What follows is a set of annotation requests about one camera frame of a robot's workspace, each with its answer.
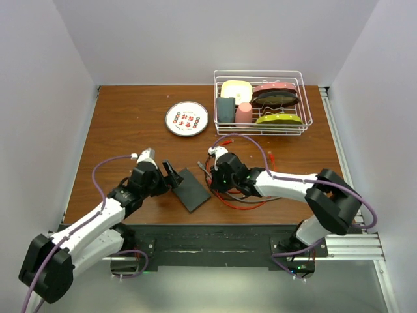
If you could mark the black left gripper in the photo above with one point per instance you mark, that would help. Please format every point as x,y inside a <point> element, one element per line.
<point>175,178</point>

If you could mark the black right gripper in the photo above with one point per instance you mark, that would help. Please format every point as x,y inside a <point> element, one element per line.
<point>215,184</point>

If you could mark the black network switch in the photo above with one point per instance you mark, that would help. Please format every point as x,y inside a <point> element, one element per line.
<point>191,193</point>

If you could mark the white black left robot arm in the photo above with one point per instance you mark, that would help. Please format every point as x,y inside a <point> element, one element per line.
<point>53,261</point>

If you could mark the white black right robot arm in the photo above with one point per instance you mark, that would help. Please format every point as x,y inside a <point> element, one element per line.
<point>329,197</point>

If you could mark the white patterned round plate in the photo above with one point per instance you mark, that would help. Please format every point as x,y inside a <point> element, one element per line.
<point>187,119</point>

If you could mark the pink cup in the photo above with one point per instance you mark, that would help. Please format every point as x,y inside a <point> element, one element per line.
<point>243,113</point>

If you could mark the dark teal cup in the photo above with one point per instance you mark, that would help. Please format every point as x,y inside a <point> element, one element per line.
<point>225,109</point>

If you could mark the yellow-green plate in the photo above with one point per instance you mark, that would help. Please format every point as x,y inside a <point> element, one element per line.
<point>279,119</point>

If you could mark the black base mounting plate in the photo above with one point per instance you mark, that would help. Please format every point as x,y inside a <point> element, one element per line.
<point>205,246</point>

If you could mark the cream square bowl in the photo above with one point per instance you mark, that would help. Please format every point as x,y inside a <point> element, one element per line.
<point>240,90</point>

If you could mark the pink plate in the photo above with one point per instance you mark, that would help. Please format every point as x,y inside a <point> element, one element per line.
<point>275,86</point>

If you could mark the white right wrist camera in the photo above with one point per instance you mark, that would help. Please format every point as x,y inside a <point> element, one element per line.
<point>217,151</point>

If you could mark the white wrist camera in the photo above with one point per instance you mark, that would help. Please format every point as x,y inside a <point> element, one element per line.
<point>147,155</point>
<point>217,151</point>

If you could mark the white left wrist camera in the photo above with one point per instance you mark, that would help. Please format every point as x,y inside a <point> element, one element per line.
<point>147,155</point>

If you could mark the white wire dish rack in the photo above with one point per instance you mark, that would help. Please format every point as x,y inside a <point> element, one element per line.
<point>259,77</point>

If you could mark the aluminium frame rail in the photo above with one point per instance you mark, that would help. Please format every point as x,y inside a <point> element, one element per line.
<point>357,247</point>

